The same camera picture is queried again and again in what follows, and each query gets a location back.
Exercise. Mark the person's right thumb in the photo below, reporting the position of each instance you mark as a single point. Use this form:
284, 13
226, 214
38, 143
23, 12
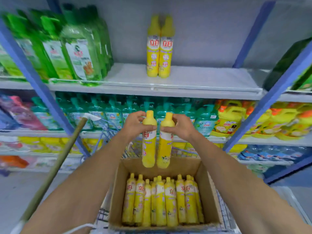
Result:
167, 129

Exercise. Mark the pile of pink purple pouches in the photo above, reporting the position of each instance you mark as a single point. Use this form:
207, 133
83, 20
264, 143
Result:
19, 113

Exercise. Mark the person's left forearm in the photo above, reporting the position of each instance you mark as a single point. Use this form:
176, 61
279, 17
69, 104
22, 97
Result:
87, 182

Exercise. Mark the person's left hand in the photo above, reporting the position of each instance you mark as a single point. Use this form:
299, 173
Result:
132, 126

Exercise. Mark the orange refill pack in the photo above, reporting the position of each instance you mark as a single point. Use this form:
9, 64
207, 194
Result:
13, 161

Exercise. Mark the person's right forearm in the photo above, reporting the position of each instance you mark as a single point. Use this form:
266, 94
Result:
238, 192

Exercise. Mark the blue and white shelf unit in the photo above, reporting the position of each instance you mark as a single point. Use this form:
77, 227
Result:
195, 80

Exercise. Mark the row of teal pump bottles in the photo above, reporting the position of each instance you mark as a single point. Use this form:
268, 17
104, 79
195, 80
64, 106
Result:
109, 114

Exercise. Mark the person's left thumb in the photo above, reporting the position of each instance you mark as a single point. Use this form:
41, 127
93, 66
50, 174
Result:
149, 129

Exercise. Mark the brown cardboard box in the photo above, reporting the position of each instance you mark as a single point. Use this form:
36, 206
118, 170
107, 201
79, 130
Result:
120, 192

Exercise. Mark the person's right hand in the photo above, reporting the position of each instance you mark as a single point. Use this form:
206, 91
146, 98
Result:
184, 129

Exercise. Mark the row of yellow refill packs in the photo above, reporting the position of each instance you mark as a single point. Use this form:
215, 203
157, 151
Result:
46, 143

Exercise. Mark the batch of yellow soap bottles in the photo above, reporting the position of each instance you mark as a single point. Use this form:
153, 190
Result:
165, 202

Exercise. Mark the row of blue refill packs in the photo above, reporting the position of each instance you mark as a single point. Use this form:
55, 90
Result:
263, 153

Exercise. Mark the yellow dish soap bottle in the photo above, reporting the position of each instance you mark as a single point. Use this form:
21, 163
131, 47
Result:
153, 53
164, 151
166, 54
149, 148

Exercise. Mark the dark green bottle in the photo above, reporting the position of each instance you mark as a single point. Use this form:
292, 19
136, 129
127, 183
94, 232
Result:
284, 65

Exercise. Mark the row of green detergent bottles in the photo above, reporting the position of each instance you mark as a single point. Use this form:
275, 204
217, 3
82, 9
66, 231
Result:
73, 51

